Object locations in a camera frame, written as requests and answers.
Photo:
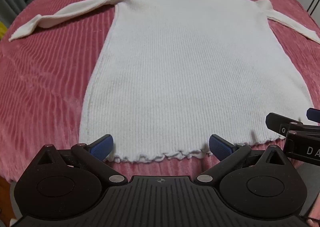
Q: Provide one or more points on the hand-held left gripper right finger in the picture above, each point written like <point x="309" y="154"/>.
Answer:
<point x="220" y="147"/>

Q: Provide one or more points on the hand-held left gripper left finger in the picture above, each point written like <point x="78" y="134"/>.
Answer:
<point x="101" y="147"/>

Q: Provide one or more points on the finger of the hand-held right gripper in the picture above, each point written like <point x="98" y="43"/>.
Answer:
<point x="314" y="114"/>
<point x="280" y="122"/>

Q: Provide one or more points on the white ribbed knit sweater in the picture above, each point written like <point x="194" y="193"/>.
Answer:
<point x="190" y="67"/>

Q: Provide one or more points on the pink ribbed bed blanket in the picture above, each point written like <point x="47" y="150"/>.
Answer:
<point x="47" y="79"/>

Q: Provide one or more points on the yellow item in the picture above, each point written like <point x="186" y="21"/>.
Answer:
<point x="2" y="29"/>

